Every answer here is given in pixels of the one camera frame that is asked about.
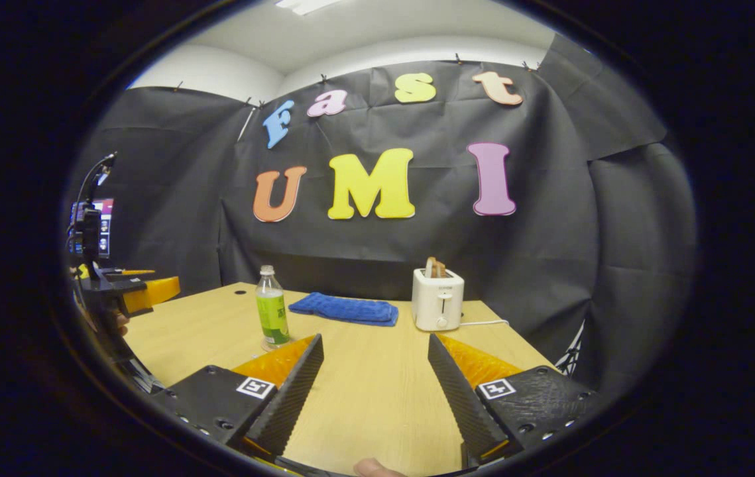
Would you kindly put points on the black backdrop cloth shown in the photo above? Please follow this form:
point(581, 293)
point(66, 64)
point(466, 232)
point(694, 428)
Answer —
point(417, 265)

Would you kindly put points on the green label water bottle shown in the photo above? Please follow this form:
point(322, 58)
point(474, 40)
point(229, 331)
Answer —
point(273, 311)

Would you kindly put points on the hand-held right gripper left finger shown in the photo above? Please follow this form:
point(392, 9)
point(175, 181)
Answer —
point(291, 397)

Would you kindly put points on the bread slice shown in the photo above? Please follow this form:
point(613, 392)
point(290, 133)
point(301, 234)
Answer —
point(435, 268)

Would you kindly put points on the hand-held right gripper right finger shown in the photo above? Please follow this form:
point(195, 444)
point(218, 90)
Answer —
point(460, 404)

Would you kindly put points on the white toaster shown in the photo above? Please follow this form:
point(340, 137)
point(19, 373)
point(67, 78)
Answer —
point(437, 305)

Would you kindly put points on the ceiling light panel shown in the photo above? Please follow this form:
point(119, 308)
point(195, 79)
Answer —
point(307, 5)

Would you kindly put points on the blue folded cloth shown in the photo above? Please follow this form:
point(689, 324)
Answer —
point(350, 309)

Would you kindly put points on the white metal stand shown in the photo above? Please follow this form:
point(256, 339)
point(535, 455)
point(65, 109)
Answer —
point(573, 351)

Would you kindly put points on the computer monitor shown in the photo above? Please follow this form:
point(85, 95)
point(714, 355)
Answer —
point(107, 228)

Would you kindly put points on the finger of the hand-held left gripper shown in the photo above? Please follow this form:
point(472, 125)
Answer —
point(155, 291)
point(128, 271)

